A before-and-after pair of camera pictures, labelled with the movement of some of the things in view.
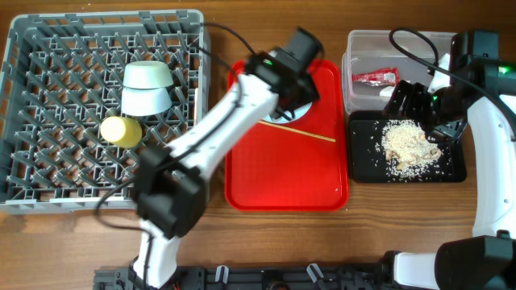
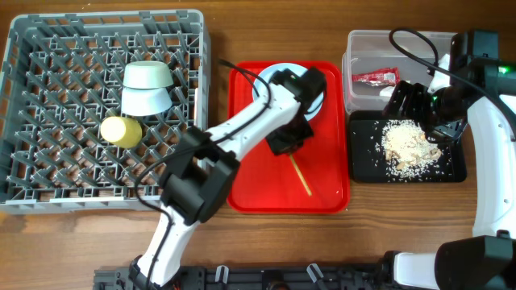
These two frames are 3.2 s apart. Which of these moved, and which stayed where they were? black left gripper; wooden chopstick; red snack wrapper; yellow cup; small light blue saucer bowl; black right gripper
Moved: wooden chopstick; black left gripper
Stayed: red snack wrapper; black right gripper; small light blue saucer bowl; yellow cup
